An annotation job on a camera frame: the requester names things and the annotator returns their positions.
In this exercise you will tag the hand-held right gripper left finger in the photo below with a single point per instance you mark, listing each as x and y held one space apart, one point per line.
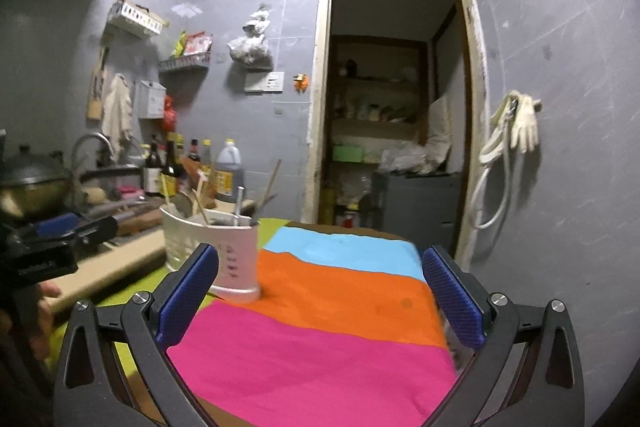
187 297

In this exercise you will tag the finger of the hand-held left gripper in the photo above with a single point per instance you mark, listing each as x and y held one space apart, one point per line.
97 229
55 224

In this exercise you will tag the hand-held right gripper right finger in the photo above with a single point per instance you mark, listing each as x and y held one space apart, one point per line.
452 302

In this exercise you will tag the white plastic utensil basket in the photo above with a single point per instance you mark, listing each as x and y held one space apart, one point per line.
240 257

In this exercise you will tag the person's left hand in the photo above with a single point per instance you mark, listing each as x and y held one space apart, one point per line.
46 317

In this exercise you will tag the wooden cutting board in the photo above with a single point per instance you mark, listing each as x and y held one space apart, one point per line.
140 219

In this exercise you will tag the pink sponge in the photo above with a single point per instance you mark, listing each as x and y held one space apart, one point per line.
131 191

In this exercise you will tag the dark bottle with white label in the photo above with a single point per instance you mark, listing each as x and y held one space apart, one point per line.
153 174

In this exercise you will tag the curved steel faucet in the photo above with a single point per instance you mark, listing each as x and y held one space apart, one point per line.
92 139

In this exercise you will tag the dark bottle with yellow label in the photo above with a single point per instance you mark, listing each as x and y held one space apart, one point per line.
171 172

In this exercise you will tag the grey cabinet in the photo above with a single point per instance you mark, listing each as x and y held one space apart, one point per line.
420 207

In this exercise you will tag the hanging beige towel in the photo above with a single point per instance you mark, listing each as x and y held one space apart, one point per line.
117 112

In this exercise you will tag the small dark sauce bottle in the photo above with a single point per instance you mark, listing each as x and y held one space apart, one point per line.
193 152

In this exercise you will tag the large oil jug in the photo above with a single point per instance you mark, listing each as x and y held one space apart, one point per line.
229 177

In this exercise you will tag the yellow-capped sauce bottle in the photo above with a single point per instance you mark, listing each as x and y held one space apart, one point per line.
207 154

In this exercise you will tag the red plastic bag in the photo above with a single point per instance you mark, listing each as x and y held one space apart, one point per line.
170 116

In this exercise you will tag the multicoloured patchwork cloth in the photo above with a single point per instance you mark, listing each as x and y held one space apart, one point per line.
325 347

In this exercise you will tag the hanging wooden board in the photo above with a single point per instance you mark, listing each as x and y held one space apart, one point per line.
97 92

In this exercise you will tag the crumpled clear plastic bag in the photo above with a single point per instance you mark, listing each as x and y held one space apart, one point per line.
407 159

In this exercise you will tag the white pillow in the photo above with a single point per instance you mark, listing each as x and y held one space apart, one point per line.
440 132

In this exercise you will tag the green box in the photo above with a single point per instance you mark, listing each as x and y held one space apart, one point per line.
347 154

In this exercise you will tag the storage shelf unit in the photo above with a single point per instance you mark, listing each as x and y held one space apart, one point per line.
375 127

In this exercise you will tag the cream rubber gloves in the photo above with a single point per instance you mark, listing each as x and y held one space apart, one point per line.
525 122

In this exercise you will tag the seasoning packets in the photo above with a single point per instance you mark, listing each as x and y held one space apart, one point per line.
194 44

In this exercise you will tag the hanging clear plastic bag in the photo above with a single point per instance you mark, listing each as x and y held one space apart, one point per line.
250 47

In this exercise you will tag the white wall box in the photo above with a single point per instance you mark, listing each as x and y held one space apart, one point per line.
151 101

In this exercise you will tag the grey wall rack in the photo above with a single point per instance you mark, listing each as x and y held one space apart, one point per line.
184 65

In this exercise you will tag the white slotted wall rack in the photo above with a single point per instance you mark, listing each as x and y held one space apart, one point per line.
137 19

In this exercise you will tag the wall socket panel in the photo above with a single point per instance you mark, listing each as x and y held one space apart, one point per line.
265 82

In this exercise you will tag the wooden door frame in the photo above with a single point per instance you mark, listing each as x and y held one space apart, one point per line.
315 107

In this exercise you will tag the orange wall hook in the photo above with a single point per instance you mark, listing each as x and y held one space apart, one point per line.
301 82

